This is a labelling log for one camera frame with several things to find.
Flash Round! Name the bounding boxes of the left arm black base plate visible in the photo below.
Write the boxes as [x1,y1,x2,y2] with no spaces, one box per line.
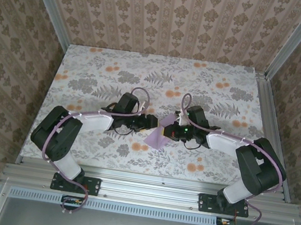
[50,171,102,197]

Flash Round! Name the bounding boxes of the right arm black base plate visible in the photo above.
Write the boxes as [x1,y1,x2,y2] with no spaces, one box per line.
[197,193,251,219]

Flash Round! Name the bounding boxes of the slotted grey cable duct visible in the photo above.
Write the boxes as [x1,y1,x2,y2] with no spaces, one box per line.
[9,185,277,225]

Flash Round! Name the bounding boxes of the wide aluminium base beam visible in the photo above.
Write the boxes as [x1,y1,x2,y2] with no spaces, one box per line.
[0,161,301,225]

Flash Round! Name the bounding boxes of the aluminium table edge rail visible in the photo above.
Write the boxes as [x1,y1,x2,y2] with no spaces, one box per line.
[16,154,291,205]

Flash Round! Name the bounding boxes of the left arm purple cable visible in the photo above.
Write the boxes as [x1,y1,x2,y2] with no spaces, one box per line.
[34,74,152,225]

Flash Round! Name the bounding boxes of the light purple cloth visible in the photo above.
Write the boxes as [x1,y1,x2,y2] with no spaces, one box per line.
[142,111,178,152]

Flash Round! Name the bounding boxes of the aluminium corner post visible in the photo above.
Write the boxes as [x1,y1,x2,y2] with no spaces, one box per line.
[263,0,301,86]
[12,0,77,53]

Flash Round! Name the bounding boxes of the aluminium side rail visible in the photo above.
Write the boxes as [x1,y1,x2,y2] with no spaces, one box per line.
[237,71,301,204]

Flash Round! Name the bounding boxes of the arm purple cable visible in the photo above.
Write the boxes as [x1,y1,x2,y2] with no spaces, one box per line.
[34,74,152,225]
[163,92,296,225]

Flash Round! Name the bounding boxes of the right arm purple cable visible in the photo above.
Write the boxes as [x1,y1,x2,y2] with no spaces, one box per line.
[163,92,296,225]

